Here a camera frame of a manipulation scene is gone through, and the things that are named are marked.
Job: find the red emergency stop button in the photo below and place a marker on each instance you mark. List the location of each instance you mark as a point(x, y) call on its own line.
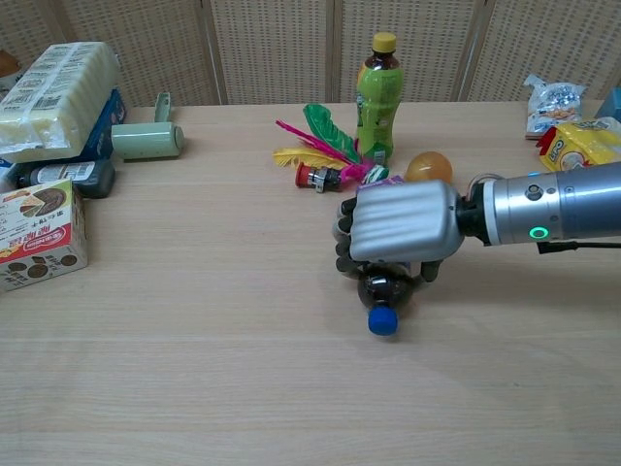
point(315, 176)

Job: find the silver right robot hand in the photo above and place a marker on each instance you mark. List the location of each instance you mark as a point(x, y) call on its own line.
point(402, 218)

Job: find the brown round object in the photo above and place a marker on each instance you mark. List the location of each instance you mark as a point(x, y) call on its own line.
point(7, 65)

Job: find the orange plastic ball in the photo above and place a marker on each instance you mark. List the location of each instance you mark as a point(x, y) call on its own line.
point(429, 167)

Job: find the blue packaged box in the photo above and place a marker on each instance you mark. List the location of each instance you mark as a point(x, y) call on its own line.
point(109, 123)

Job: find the yellow snack bag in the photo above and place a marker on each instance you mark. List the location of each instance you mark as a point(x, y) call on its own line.
point(579, 145)

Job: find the light blue box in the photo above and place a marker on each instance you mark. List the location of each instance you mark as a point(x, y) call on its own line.
point(611, 104)

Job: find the small purple box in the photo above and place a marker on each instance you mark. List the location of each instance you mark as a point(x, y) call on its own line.
point(383, 182)

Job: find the colourful feather shuttlecock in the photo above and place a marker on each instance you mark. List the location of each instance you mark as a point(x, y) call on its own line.
point(322, 141)

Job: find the green tea bottle yellow cap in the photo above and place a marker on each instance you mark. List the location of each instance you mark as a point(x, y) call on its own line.
point(378, 97)

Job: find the white blue snack bag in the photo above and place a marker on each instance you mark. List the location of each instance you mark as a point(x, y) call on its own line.
point(555, 104)

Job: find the green white wrapped candy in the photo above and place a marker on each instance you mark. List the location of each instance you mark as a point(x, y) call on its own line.
point(377, 172)

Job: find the perforated folding screen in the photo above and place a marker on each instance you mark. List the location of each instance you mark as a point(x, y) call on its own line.
point(271, 48)

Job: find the pale green lint roller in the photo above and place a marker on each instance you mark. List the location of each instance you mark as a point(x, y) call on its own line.
point(145, 138)

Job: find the cola bottle with blue cap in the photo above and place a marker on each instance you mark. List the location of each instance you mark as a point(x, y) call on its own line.
point(385, 291)

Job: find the cookie box with red print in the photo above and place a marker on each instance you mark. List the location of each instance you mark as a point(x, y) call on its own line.
point(39, 233)

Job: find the dark grey lying bottle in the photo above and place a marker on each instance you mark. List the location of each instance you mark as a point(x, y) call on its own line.
point(73, 175)

